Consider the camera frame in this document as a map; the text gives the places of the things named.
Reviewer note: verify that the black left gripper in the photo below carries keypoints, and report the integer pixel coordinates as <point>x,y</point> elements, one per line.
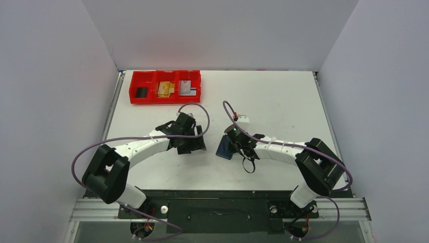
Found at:
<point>198,142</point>

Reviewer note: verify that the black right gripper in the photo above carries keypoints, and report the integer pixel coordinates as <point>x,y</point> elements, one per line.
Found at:
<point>232,140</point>

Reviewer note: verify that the navy blue card holder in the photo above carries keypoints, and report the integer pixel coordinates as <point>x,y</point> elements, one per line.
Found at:
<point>222,150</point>

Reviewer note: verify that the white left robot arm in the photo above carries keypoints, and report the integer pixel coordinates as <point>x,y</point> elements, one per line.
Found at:
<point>107,173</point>

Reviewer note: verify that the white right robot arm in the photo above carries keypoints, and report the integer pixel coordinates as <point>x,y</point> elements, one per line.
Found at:
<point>320,168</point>

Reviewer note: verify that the silver cards in bin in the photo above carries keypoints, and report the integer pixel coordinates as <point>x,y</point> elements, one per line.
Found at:
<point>185,88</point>

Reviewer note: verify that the gold cards in bin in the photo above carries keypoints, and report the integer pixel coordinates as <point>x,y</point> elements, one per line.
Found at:
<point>164,89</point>

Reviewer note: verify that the black card in bin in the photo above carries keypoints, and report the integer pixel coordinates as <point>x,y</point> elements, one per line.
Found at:
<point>141,93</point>

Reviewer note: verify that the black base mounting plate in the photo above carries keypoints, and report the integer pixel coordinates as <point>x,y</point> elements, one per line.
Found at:
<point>214,211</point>

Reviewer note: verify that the red three-compartment bin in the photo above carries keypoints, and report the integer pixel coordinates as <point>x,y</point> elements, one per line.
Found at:
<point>150,79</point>

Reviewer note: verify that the aluminium frame rail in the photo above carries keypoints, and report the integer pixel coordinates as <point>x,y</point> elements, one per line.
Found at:
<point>94,210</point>

